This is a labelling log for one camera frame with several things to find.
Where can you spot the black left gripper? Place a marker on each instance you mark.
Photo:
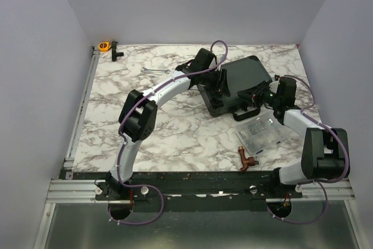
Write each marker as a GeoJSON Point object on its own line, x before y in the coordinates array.
{"type": "Point", "coordinates": [221, 76]}

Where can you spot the black poker set case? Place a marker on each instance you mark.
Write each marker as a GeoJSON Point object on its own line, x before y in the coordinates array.
{"type": "Point", "coordinates": [242, 74]}

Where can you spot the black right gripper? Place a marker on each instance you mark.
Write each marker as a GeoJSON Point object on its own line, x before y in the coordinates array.
{"type": "Point", "coordinates": [256, 92]}

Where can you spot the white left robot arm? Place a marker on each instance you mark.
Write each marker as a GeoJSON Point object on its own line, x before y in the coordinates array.
{"type": "Point", "coordinates": [138, 116]}

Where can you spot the brown faucet tap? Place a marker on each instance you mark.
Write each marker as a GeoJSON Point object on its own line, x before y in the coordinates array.
{"type": "Point", "coordinates": [246, 161]}

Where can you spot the black t-shaped tool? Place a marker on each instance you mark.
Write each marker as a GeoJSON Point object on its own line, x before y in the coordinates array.
{"type": "Point", "coordinates": [114, 53]}

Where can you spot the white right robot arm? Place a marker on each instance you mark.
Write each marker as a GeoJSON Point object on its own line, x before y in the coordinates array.
{"type": "Point", "coordinates": [325, 155]}

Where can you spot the silver open-end wrench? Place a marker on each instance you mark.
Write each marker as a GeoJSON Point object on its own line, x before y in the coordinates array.
{"type": "Point", "coordinates": [155, 70]}

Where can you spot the orange tape measure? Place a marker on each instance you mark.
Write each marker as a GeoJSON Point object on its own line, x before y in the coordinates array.
{"type": "Point", "coordinates": [104, 46]}

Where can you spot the clear plastic bag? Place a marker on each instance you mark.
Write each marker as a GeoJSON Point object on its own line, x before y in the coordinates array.
{"type": "Point", "coordinates": [261, 133]}

